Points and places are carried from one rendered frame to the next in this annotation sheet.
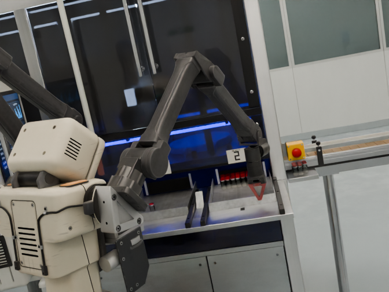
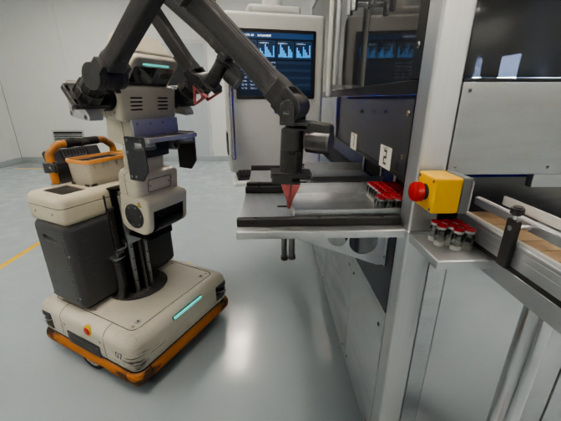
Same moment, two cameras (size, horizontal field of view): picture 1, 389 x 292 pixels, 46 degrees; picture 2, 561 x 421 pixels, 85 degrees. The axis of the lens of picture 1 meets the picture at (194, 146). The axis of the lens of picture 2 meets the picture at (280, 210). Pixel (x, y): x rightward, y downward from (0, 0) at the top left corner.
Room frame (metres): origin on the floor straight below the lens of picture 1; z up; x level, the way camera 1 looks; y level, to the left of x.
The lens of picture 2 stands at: (1.51, -0.96, 1.17)
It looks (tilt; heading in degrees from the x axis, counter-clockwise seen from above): 20 degrees down; 80
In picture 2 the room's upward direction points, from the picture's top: straight up
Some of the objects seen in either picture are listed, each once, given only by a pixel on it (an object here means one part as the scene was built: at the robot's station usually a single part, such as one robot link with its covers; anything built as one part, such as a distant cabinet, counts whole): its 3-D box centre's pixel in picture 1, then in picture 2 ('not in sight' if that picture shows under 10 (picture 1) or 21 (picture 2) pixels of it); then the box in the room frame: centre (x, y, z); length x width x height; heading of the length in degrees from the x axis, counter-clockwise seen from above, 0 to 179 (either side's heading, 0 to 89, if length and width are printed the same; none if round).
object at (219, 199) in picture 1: (241, 189); (349, 200); (1.85, -0.16, 0.90); 0.34 x 0.26 x 0.04; 173
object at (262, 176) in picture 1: (254, 170); (290, 164); (1.67, -0.21, 1.02); 0.10 x 0.07 x 0.07; 171
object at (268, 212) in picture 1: (201, 206); (316, 192); (1.81, 0.02, 0.87); 0.70 x 0.48 x 0.02; 82
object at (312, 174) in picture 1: (301, 174); (453, 249); (1.98, -0.44, 0.87); 0.14 x 0.13 x 0.02; 172
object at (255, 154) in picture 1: (253, 153); (295, 139); (1.68, -0.21, 1.08); 0.07 x 0.06 x 0.07; 145
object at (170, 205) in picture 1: (162, 201); (328, 173); (1.90, 0.18, 0.90); 0.34 x 0.26 x 0.04; 172
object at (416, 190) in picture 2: (296, 152); (419, 191); (1.89, -0.42, 0.99); 0.04 x 0.04 x 0.04; 82
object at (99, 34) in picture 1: (94, 67); (354, 7); (2.03, 0.36, 1.50); 0.47 x 0.01 x 0.59; 82
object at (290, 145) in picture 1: (295, 150); (441, 191); (1.94, -0.42, 0.99); 0.08 x 0.07 x 0.07; 172
